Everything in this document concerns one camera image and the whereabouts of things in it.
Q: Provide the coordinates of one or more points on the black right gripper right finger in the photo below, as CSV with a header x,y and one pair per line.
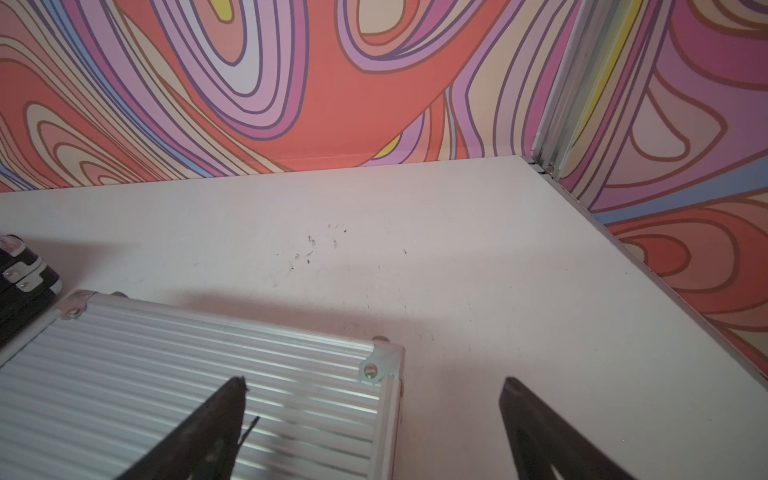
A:
x,y
544,445

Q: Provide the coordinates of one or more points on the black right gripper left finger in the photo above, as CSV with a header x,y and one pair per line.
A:
x,y
203,446

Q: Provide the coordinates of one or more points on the silver aluminium poker case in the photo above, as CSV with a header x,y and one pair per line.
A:
x,y
96,382

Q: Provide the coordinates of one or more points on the black poker case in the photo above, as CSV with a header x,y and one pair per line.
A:
x,y
29,285

